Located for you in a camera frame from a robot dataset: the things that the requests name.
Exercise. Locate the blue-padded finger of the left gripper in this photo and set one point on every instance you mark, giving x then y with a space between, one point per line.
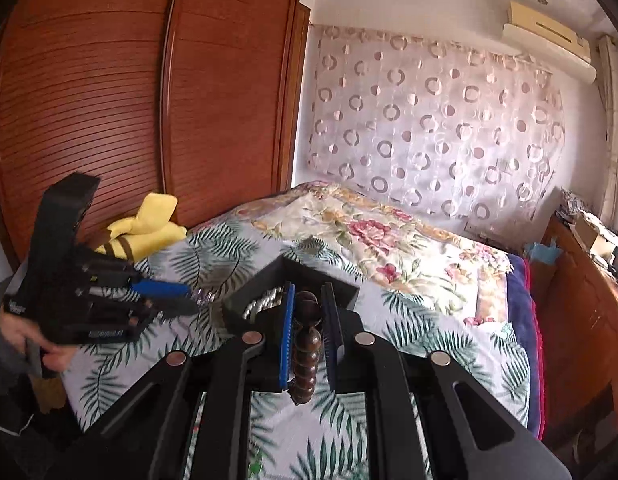
160 289

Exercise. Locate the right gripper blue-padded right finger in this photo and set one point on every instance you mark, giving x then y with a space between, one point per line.
340 326

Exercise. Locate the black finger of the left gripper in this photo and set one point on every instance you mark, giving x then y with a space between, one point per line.
171 307

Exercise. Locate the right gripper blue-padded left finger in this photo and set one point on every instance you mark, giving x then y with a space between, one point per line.
277 326

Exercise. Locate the person's left hand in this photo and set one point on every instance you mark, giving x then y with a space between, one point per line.
20 332

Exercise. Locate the silver flower hair comb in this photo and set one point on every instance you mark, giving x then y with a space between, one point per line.
203 296

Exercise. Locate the yellow plush toy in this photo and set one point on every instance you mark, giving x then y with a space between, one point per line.
149 231

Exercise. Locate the palm leaf print cloth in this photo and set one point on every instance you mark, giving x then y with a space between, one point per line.
307 431

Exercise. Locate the blue blanket with red trim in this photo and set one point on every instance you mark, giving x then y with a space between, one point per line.
522 315

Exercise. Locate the wooden wardrobe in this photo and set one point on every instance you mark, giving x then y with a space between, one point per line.
195 98

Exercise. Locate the circle-pattern sheer curtain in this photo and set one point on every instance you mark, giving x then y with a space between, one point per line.
436 126

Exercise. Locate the wooden side cabinet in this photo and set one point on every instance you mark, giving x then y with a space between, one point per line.
577 313

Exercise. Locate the cardboard box on cabinet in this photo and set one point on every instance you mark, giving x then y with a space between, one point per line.
595 237

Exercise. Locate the wall air conditioner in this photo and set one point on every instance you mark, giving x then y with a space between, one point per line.
550 41

